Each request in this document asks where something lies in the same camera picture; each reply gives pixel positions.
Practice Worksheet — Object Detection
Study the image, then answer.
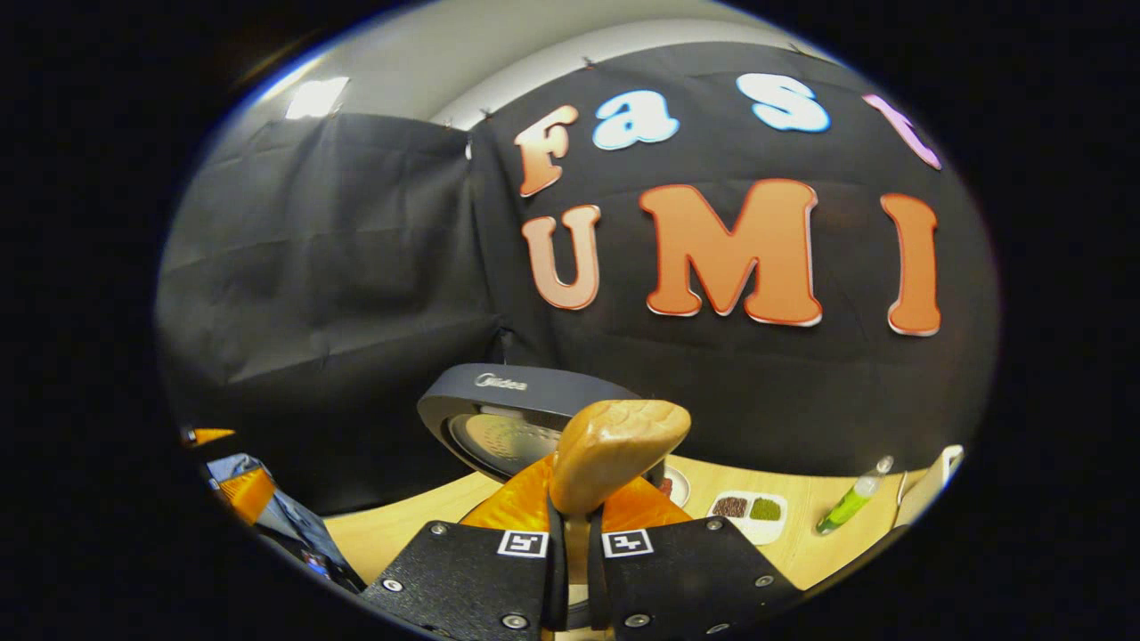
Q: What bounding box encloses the brown wooden spoon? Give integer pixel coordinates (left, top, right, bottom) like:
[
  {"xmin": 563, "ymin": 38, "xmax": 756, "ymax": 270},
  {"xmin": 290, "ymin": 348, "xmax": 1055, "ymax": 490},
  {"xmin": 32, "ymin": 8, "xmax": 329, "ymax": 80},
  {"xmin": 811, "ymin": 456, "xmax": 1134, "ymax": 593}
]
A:
[{"xmin": 550, "ymin": 400, "xmax": 692, "ymax": 588}]

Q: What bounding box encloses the white divided grain dish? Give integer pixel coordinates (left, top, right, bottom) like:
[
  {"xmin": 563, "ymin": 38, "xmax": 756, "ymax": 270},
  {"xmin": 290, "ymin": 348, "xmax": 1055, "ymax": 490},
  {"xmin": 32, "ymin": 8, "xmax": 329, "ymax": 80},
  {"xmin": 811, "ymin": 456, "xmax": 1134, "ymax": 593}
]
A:
[{"xmin": 708, "ymin": 491, "xmax": 789, "ymax": 546}]

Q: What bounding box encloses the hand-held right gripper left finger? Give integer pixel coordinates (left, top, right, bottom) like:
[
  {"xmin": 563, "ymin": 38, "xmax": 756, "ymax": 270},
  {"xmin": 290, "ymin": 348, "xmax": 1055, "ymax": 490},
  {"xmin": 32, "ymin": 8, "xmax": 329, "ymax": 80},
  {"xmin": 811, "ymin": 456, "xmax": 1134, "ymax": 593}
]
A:
[{"xmin": 361, "ymin": 454, "xmax": 568, "ymax": 640}]

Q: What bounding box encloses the silver black rice cooker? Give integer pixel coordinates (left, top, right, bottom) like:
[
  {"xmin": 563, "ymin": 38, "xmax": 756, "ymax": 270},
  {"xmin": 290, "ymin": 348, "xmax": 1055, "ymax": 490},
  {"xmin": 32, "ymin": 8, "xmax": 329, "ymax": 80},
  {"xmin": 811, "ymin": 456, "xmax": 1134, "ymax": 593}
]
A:
[{"xmin": 417, "ymin": 363, "xmax": 665, "ymax": 486}]

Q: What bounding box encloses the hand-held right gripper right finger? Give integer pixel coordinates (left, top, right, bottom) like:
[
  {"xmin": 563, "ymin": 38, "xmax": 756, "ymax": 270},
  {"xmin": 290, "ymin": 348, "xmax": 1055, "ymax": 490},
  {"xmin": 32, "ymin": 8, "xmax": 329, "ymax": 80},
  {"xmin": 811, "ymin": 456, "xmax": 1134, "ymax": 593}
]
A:
[{"xmin": 588, "ymin": 476, "xmax": 802, "ymax": 640}]

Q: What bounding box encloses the black backdrop cloth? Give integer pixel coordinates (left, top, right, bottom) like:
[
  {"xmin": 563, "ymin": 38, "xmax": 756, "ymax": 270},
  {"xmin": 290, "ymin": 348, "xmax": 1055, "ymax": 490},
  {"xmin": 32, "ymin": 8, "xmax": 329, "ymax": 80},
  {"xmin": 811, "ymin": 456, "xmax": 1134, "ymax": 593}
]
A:
[{"xmin": 156, "ymin": 40, "xmax": 1000, "ymax": 517}]

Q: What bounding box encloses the green label water bottle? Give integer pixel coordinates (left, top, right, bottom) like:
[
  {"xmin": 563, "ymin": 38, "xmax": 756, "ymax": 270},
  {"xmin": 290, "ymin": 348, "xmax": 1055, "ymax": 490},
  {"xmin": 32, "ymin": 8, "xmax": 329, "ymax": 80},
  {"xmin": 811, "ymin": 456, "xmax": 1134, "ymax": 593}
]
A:
[{"xmin": 815, "ymin": 456, "xmax": 895, "ymax": 536}]

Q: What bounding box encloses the ceiling light panel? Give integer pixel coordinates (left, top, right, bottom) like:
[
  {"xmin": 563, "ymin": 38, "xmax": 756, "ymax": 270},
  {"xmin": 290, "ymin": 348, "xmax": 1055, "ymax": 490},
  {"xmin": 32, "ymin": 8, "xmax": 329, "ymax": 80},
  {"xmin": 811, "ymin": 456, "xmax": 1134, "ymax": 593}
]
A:
[{"xmin": 285, "ymin": 77, "xmax": 350, "ymax": 120}]

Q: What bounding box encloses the white toaster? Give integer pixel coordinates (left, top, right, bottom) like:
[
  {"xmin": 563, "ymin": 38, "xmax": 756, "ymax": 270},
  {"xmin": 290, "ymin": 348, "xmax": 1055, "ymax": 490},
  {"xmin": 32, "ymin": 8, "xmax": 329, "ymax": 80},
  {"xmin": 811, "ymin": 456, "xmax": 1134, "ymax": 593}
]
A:
[{"xmin": 893, "ymin": 445, "xmax": 965, "ymax": 528}]

